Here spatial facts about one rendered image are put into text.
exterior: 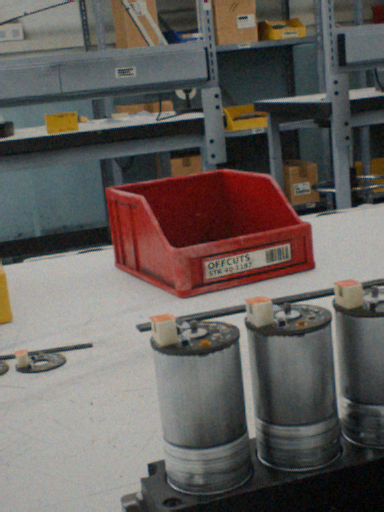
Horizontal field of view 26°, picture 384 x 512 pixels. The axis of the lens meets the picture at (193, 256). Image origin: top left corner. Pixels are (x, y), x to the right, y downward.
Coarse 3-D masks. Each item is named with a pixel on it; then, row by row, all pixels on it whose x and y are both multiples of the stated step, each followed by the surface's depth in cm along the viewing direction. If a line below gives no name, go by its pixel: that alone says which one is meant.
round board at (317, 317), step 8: (296, 304) 24; (304, 312) 24; (312, 312) 23; (320, 312) 23; (328, 312) 23; (280, 320) 22; (296, 320) 23; (304, 320) 23; (312, 320) 23; (320, 320) 23; (328, 320) 23; (248, 328) 23; (256, 328) 23; (264, 328) 22; (272, 328) 22; (280, 328) 22; (288, 328) 22; (296, 328) 22; (304, 328) 22; (312, 328) 22
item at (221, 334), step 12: (204, 324) 23; (216, 324) 23; (228, 324) 23; (180, 336) 22; (216, 336) 22; (228, 336) 22; (156, 348) 22; (168, 348) 22; (180, 348) 22; (192, 348) 21; (204, 348) 21; (216, 348) 21
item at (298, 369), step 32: (288, 320) 23; (256, 352) 23; (288, 352) 22; (320, 352) 23; (256, 384) 23; (288, 384) 22; (320, 384) 23; (256, 416) 24; (288, 416) 23; (320, 416) 23; (288, 448) 23; (320, 448) 23
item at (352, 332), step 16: (336, 320) 24; (352, 320) 23; (368, 320) 23; (336, 336) 24; (352, 336) 23; (368, 336) 23; (352, 352) 24; (368, 352) 23; (352, 368) 24; (368, 368) 23; (352, 384) 24; (368, 384) 23; (352, 400) 24; (368, 400) 24; (352, 416) 24; (368, 416) 24; (352, 432) 24; (368, 432) 24
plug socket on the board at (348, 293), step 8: (344, 280) 24; (352, 280) 24; (336, 288) 24; (344, 288) 23; (352, 288) 23; (360, 288) 23; (336, 296) 24; (344, 296) 23; (352, 296) 23; (360, 296) 23; (344, 304) 24; (352, 304) 23; (360, 304) 23
